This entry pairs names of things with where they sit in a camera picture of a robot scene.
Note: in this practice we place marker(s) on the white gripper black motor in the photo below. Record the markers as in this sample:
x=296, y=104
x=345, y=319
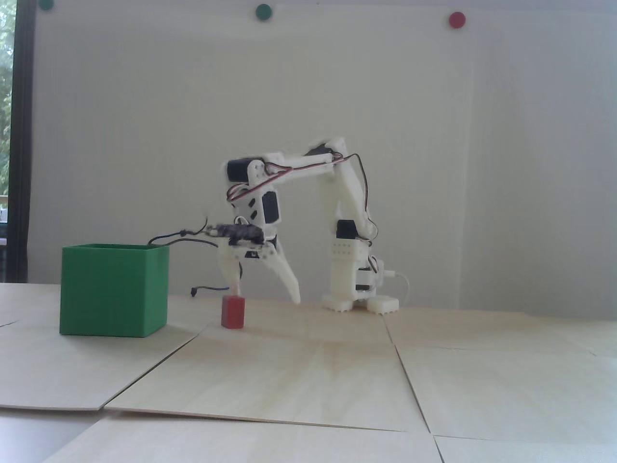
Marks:
x=254, y=253

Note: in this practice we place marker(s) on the red block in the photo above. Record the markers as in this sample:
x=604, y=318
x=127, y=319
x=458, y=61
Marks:
x=233, y=313

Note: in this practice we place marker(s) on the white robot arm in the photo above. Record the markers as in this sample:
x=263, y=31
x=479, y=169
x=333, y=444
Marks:
x=347, y=193

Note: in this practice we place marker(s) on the green open box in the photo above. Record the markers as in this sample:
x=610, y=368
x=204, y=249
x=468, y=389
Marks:
x=111, y=294

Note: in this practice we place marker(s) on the light plywood board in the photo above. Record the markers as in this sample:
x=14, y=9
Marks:
x=530, y=451
x=472, y=330
x=299, y=323
x=72, y=371
x=506, y=390
x=241, y=443
x=270, y=381

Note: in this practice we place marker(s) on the green round magnet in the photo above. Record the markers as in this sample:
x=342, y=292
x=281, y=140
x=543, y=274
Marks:
x=46, y=4
x=263, y=12

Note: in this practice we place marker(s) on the glass window pane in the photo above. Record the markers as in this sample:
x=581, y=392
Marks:
x=5, y=96

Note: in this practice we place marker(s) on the red round magnet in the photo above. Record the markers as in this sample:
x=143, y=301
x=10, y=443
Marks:
x=457, y=19

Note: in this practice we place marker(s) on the black wrist camera board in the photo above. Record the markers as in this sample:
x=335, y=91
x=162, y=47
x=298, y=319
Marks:
x=241, y=232

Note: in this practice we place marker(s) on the dark window frame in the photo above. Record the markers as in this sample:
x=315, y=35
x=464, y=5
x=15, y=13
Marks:
x=21, y=144

